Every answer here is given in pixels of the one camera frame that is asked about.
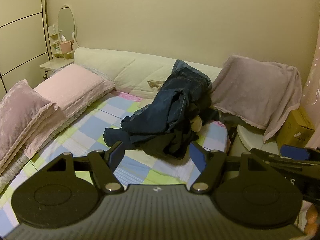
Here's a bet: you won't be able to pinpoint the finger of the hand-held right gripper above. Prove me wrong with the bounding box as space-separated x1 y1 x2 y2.
250 148 320 171
280 144 320 162

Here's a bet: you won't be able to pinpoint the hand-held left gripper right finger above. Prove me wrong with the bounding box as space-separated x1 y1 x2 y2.
189 141 273 194

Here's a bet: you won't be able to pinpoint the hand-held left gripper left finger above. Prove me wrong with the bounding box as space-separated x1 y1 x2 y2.
46 141 124 194

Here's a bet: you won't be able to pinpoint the dark blue jeans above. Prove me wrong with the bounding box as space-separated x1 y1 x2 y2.
104 76 200 153

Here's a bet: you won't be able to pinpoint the person's right hand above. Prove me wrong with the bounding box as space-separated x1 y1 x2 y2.
304 201 318 235

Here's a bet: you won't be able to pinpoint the yellow cardboard box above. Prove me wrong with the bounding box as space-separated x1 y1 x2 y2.
276 106 316 148

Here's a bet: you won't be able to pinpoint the beige plush toy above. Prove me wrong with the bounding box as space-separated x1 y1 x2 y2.
190 116 203 132

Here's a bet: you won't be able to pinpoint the checked bed sheet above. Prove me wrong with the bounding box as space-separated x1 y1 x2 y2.
0 90 230 230

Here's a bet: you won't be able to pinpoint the white round stool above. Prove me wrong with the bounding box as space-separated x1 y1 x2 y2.
229 124 280 160

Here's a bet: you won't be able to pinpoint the pink curtain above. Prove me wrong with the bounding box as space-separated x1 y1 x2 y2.
301 37 320 150

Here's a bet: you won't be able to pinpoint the mauve fleece blanket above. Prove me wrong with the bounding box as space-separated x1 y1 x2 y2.
210 55 303 143

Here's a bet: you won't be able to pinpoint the pink pillow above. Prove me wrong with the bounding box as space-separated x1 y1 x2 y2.
32 64 115 117

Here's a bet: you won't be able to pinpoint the cream padded headboard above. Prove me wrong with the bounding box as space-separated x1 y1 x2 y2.
74 47 223 99

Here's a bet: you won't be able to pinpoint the mauve velvet pillow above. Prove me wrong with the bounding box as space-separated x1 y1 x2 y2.
0 79 59 165

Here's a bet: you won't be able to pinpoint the white dressing table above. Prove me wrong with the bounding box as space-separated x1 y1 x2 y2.
39 24 78 78

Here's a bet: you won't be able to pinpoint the pink tissue box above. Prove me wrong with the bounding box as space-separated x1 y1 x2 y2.
60 35 75 53

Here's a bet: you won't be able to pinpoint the oval vanity mirror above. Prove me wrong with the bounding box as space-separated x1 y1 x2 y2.
58 5 75 42

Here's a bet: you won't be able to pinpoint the cream wardrobe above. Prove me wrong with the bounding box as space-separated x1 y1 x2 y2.
0 0 49 93

